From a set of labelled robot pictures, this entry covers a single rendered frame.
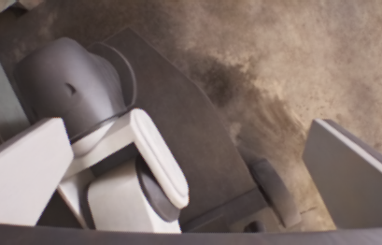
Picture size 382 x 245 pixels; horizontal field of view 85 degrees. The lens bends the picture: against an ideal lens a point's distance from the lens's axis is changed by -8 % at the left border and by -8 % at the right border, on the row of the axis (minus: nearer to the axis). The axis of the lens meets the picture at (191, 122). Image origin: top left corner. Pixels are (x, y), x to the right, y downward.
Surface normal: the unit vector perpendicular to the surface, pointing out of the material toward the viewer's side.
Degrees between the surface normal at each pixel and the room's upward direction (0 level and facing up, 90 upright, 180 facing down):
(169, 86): 0
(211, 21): 0
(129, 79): 0
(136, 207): 29
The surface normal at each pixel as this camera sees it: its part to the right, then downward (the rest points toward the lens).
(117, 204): -0.25, -0.29
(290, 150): -0.01, 0.14
